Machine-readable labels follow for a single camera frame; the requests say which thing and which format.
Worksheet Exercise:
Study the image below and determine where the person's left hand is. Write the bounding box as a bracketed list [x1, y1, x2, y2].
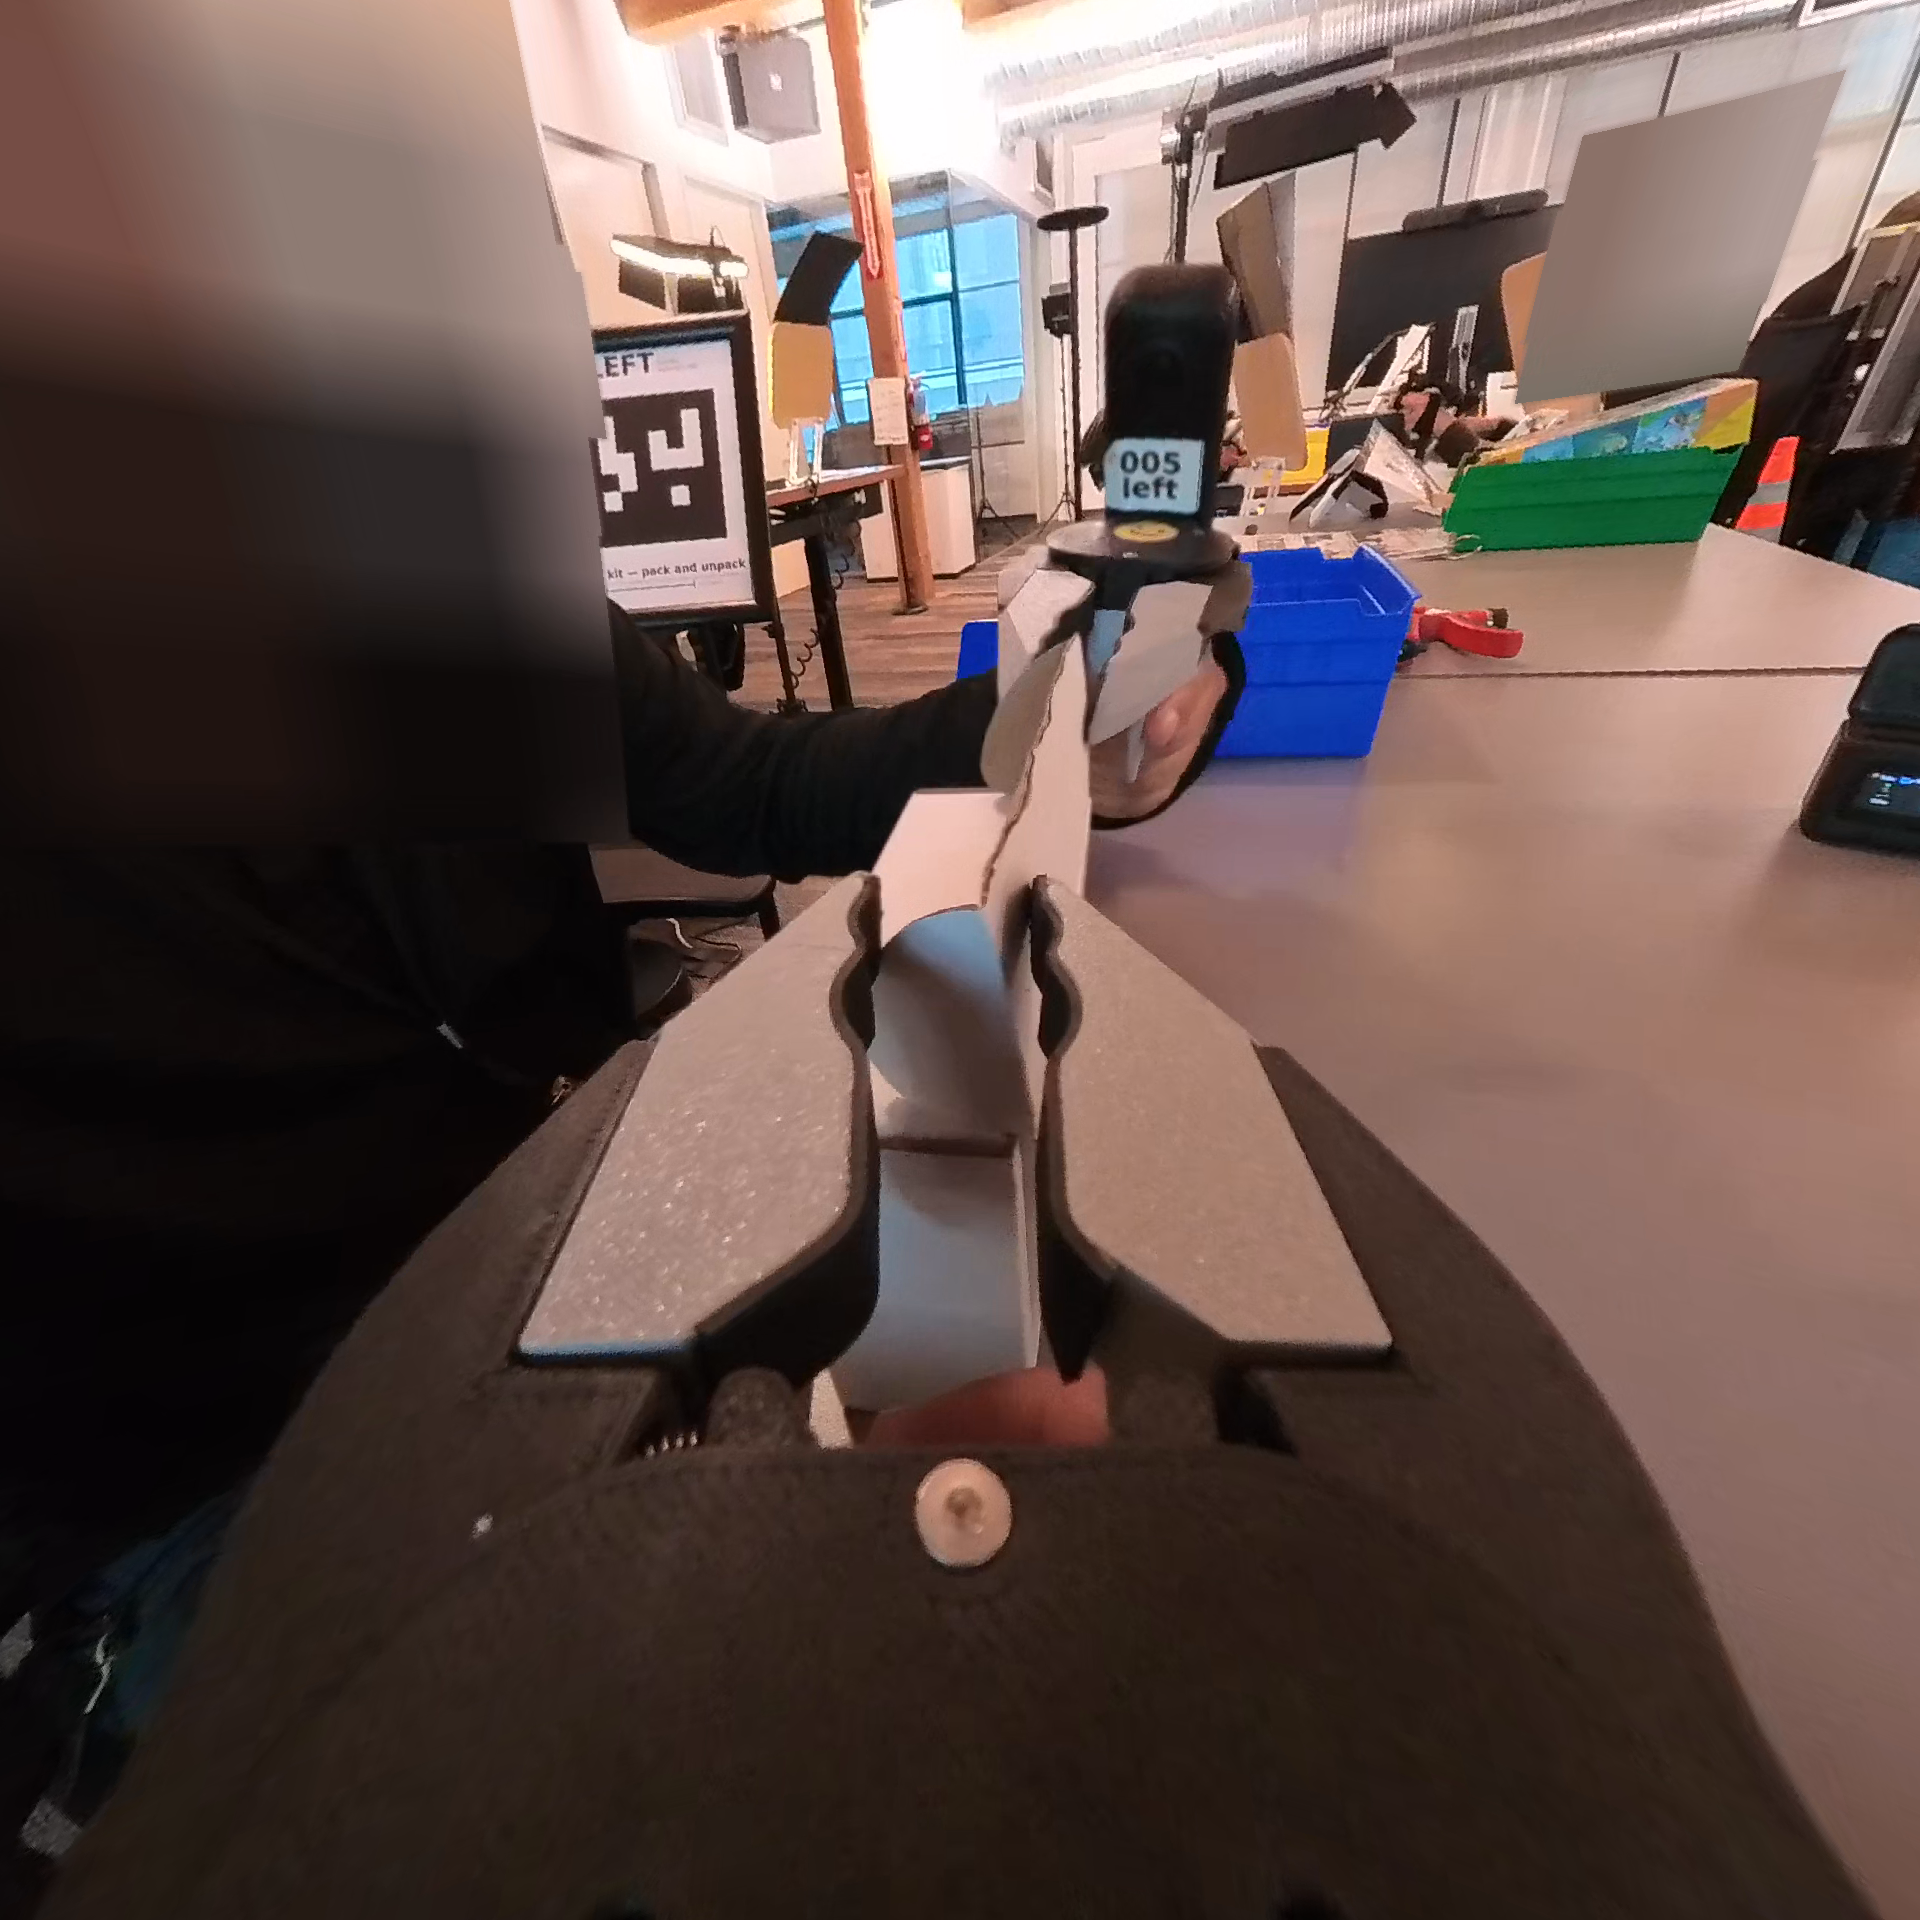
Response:
[1087, 660, 1234, 829]

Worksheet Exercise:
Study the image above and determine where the silver ventilation duct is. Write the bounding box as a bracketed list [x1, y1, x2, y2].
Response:
[982, 0, 1801, 148]

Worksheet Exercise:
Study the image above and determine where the orange steel column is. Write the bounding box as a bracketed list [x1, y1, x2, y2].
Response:
[822, 0, 938, 611]

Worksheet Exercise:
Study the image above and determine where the blue plastic bin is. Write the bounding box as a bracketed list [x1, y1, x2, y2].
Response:
[961, 545, 1422, 763]

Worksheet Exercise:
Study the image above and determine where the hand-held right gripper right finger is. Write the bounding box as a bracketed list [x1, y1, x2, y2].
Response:
[1031, 879, 1397, 1384]

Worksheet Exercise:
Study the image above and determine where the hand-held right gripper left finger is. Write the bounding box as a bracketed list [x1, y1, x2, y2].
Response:
[515, 874, 887, 1395]

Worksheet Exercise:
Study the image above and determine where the black monitor screen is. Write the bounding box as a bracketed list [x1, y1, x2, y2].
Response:
[1323, 199, 1565, 409]

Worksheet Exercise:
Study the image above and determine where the green plastic bin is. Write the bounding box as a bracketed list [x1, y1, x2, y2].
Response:
[1443, 442, 1750, 559]

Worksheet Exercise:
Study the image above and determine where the white cardboard mailer box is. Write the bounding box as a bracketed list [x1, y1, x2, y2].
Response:
[810, 632, 1099, 1450]

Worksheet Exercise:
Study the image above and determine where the colourful flat box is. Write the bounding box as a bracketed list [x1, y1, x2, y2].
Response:
[1485, 378, 1759, 471]

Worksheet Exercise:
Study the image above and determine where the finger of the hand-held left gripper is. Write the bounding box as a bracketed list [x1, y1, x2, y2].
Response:
[979, 568, 1098, 799]
[1087, 568, 1254, 751]

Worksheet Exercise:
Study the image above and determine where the person's black clothing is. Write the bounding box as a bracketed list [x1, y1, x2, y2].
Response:
[0, 840, 669, 1864]

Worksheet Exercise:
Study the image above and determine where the person's right hand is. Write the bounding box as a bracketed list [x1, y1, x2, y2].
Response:
[866, 1367, 1116, 1451]

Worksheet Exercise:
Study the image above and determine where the red hand tool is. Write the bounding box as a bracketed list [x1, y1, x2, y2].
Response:
[1402, 599, 1526, 663]

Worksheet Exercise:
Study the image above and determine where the black white marker sign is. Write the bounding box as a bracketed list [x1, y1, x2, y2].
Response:
[590, 311, 778, 627]

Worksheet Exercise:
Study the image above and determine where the person's left forearm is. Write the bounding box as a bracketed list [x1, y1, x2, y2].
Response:
[607, 599, 1011, 887]

